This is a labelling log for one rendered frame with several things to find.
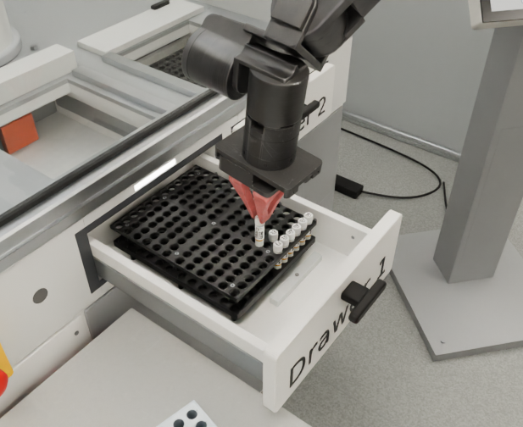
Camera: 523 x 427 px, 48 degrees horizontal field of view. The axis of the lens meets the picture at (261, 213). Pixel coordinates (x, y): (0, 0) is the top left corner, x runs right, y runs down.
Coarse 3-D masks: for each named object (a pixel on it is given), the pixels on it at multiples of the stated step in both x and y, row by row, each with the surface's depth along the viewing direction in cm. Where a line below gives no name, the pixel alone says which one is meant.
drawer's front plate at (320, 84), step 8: (328, 64) 111; (320, 72) 108; (328, 72) 110; (312, 80) 106; (320, 80) 109; (328, 80) 111; (312, 88) 107; (320, 88) 110; (328, 88) 112; (312, 96) 108; (320, 96) 111; (328, 96) 114; (320, 104) 112; (328, 104) 115; (320, 112) 114; (328, 112) 116; (312, 120) 112; (320, 120) 115; (304, 128) 111; (312, 128) 114
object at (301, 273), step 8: (312, 256) 83; (320, 256) 83; (304, 264) 82; (312, 264) 82; (296, 272) 81; (304, 272) 81; (288, 280) 80; (296, 280) 80; (280, 288) 79; (288, 288) 79; (272, 296) 78; (280, 296) 78; (280, 304) 78
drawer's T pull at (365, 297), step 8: (376, 280) 71; (352, 288) 70; (360, 288) 70; (368, 288) 70; (376, 288) 70; (384, 288) 71; (344, 296) 70; (352, 296) 69; (360, 296) 69; (368, 296) 69; (376, 296) 70; (352, 304) 70; (360, 304) 68; (368, 304) 68; (352, 312) 67; (360, 312) 67; (352, 320) 67
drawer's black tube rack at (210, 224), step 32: (160, 192) 86; (192, 192) 86; (224, 192) 87; (128, 224) 81; (160, 224) 81; (192, 224) 81; (224, 224) 85; (288, 224) 85; (160, 256) 76; (192, 256) 76; (224, 256) 80; (256, 256) 81; (192, 288) 76; (224, 288) 76; (256, 288) 76
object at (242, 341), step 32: (192, 160) 96; (320, 224) 85; (352, 224) 82; (96, 256) 79; (128, 256) 85; (128, 288) 78; (160, 288) 73; (192, 320) 71; (224, 320) 69; (256, 320) 76; (288, 320) 76; (224, 352) 71; (256, 352) 66
